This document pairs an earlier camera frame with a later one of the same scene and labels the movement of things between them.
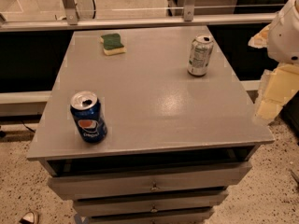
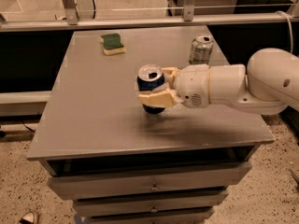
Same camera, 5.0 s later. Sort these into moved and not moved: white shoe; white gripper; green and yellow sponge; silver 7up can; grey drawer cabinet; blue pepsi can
Moved: white gripper; blue pepsi can
Not moved: grey drawer cabinet; white shoe; silver 7up can; green and yellow sponge
